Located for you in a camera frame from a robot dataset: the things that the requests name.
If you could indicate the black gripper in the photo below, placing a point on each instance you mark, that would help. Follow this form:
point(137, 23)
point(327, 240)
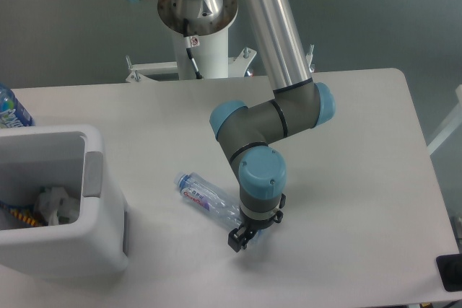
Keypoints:
point(257, 214)

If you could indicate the clear plastic water bottle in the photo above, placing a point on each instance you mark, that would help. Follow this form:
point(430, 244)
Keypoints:
point(212, 201)

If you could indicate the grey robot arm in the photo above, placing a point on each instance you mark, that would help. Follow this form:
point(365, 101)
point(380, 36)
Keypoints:
point(245, 133)

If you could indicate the white trash can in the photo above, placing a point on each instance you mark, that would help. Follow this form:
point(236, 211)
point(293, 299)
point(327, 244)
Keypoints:
point(72, 158)

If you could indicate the black device at table edge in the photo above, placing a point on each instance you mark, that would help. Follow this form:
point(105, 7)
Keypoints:
point(449, 267)

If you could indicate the yellow blue snack wrapper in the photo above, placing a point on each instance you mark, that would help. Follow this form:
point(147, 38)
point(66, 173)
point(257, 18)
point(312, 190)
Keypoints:
point(22, 213)

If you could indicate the blue labelled drink bottle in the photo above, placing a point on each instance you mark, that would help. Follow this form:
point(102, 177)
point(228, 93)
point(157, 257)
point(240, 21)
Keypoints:
point(13, 113)

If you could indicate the white table clamp bracket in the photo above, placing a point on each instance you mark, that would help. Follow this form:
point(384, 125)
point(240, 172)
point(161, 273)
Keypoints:
point(309, 57)

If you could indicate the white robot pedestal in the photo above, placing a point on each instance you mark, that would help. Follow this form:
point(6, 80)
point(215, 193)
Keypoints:
point(199, 31)

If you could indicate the white frame bar right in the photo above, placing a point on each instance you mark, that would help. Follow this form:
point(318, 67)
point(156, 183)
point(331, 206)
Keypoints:
point(447, 126)

